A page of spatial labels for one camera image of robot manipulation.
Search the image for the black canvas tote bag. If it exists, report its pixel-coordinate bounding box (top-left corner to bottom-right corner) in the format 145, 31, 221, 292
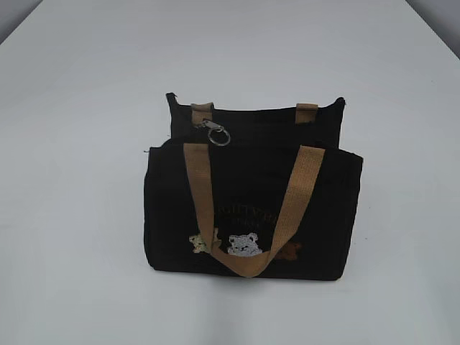
144, 93, 363, 281

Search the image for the silver key ring clip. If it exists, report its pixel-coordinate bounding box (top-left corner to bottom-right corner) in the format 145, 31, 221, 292
195, 119, 231, 147

